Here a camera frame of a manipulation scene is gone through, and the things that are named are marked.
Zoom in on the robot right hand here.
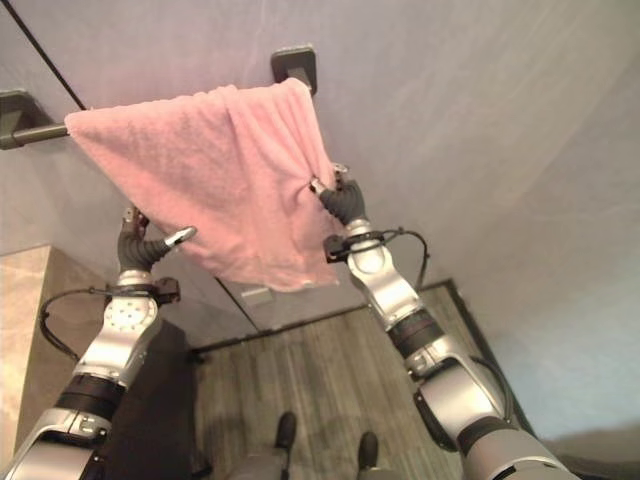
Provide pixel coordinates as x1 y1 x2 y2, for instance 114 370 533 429
308 162 369 226

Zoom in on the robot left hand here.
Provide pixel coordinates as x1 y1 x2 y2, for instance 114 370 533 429
116 206 198 275

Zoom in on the pink terry towel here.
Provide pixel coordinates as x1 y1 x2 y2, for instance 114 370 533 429
64 79 342 293

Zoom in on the dark metal towel bar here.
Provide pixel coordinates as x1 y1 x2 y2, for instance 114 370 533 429
0 43 318 151

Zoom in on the beige stone counter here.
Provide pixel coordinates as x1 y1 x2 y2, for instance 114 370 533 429
0 243 121 471

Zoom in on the dark cabinet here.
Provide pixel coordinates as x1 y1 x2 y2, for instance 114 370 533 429
94 317 201 480

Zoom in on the robot left dark foot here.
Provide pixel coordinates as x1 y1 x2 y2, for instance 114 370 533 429
274 410 298 451

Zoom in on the robot dark foot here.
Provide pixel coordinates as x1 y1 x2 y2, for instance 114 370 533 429
274 410 298 451
356 430 380 470

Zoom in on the robot right dark foot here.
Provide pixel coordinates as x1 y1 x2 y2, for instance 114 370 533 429
356 430 380 470

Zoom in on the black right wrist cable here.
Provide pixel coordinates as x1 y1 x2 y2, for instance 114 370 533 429
372 227 431 294

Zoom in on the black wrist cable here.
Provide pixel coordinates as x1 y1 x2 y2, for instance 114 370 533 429
39 284 114 362
372 227 431 294

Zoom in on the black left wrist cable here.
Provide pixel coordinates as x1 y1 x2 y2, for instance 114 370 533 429
39 284 114 362

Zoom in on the grey wall outlet plate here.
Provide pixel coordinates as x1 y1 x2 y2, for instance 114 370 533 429
241 285 275 305

